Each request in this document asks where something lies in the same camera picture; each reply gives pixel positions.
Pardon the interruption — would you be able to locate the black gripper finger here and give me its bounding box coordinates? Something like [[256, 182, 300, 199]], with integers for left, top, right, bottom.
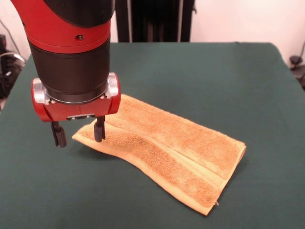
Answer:
[[93, 115, 106, 143], [50, 121, 68, 148]]

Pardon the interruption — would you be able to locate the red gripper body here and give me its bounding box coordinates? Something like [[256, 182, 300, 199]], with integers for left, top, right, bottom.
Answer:
[[31, 72, 120, 123]]

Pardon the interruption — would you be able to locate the orange terry towel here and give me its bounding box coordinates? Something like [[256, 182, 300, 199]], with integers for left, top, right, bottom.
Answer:
[[71, 94, 247, 217]]

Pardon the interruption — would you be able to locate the black robot stand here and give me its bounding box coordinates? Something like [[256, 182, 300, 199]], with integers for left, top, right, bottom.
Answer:
[[115, 0, 197, 43]]

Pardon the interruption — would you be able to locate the dark green table cloth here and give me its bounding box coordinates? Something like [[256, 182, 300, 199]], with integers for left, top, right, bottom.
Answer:
[[0, 42, 305, 229]]

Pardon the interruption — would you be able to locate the black equipment with cables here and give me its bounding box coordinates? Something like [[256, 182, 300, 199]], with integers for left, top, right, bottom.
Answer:
[[0, 33, 26, 99]]

